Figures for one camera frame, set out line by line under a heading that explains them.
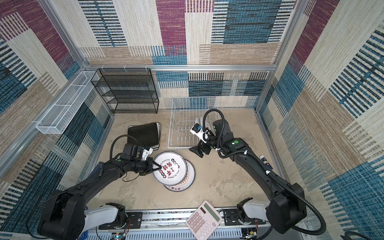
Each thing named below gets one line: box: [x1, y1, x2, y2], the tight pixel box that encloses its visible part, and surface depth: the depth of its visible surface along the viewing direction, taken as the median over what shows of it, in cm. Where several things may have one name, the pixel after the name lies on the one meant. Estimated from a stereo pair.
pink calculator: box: [186, 200, 223, 240], surface depth 73 cm
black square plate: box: [127, 122, 160, 147], surface depth 104 cm
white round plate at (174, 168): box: [152, 151, 188, 186], surface depth 85 cm
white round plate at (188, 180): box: [164, 159, 196, 192], surface depth 86 cm
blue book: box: [88, 161, 103, 179], surface depth 91 cm
